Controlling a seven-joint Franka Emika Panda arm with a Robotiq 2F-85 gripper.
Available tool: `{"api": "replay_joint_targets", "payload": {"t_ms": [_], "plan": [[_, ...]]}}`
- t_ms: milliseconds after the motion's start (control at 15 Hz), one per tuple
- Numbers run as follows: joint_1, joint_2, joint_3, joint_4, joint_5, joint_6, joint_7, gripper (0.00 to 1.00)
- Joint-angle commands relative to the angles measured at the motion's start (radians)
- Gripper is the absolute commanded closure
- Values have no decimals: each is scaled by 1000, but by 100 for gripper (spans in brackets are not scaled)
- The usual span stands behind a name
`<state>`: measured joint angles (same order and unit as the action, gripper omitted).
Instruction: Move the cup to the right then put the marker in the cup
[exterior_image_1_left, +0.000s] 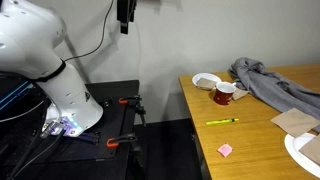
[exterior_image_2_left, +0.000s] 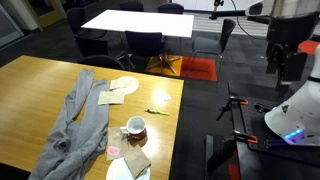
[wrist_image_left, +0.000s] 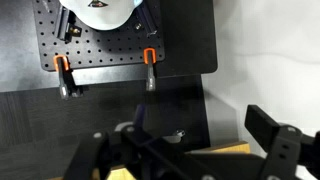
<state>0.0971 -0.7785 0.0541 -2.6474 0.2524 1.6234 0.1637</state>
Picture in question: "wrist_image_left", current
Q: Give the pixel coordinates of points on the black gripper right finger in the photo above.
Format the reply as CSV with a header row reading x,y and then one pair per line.
x,y
283,150

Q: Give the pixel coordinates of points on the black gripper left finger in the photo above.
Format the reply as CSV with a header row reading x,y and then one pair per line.
x,y
100,156

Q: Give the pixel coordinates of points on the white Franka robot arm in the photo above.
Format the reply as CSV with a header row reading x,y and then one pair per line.
x,y
100,15

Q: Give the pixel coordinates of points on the orange black bar clamp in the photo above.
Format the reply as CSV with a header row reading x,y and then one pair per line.
x,y
64,80
150,71

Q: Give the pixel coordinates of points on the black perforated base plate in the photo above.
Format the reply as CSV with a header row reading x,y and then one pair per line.
x,y
100,46

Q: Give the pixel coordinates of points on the black mounting bracket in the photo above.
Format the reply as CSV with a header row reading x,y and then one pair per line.
x,y
66,28
146,21

